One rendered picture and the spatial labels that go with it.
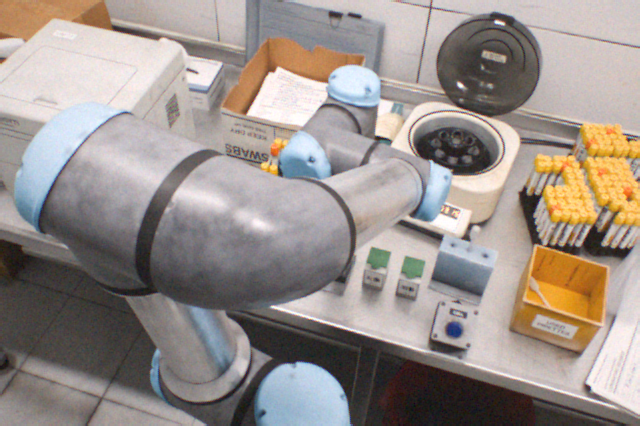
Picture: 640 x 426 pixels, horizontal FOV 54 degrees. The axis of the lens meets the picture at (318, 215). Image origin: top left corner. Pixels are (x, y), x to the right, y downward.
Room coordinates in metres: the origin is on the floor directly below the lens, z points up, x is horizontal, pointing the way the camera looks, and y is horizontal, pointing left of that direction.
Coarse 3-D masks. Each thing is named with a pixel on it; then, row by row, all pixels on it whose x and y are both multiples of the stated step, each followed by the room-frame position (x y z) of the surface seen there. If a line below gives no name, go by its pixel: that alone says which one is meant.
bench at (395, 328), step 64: (576, 128) 1.13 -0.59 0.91; (0, 192) 0.88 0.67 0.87; (512, 192) 0.95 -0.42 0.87; (64, 256) 0.74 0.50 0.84; (512, 256) 0.77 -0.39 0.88; (256, 320) 0.98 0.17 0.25; (320, 320) 0.60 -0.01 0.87; (384, 320) 0.61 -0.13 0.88; (512, 384) 0.50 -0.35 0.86; (576, 384) 0.50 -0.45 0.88
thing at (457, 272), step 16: (448, 240) 0.72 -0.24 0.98; (464, 240) 0.72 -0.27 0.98; (448, 256) 0.69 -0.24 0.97; (464, 256) 0.69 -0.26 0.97; (480, 256) 0.69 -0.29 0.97; (496, 256) 0.69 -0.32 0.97; (448, 272) 0.69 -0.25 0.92; (464, 272) 0.68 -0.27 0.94; (480, 272) 0.67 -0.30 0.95; (432, 288) 0.68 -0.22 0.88; (448, 288) 0.68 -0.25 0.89; (464, 288) 0.68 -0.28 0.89; (480, 288) 0.67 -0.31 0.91
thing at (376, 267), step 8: (376, 248) 0.72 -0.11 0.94; (368, 256) 0.70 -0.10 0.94; (376, 256) 0.70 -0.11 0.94; (384, 256) 0.70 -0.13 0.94; (368, 264) 0.69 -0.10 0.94; (376, 264) 0.69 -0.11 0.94; (384, 264) 0.69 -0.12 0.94; (368, 272) 0.68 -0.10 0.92; (376, 272) 0.68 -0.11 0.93; (384, 272) 0.68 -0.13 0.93; (368, 280) 0.68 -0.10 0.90; (376, 280) 0.68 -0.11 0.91; (384, 280) 0.68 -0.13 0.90; (376, 288) 0.68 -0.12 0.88
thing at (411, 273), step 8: (408, 256) 0.71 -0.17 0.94; (408, 264) 0.69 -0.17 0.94; (416, 264) 0.69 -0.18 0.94; (424, 264) 0.69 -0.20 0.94; (400, 272) 0.67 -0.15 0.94; (408, 272) 0.67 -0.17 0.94; (416, 272) 0.67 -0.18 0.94; (400, 280) 0.66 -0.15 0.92; (408, 280) 0.66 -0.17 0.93; (416, 280) 0.66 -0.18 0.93; (400, 288) 0.66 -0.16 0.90; (408, 288) 0.66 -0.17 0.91; (416, 288) 0.66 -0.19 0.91; (400, 296) 0.66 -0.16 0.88; (408, 296) 0.66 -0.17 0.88; (416, 296) 0.66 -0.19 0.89
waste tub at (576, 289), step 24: (528, 264) 0.70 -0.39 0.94; (552, 264) 0.71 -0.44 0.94; (576, 264) 0.69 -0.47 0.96; (600, 264) 0.68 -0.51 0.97; (528, 288) 0.69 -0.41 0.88; (552, 288) 0.69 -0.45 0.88; (576, 288) 0.69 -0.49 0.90; (600, 288) 0.65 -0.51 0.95; (528, 312) 0.60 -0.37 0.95; (552, 312) 0.58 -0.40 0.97; (576, 312) 0.64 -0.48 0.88; (600, 312) 0.59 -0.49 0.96; (528, 336) 0.59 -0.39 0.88; (552, 336) 0.58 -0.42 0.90; (576, 336) 0.57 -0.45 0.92
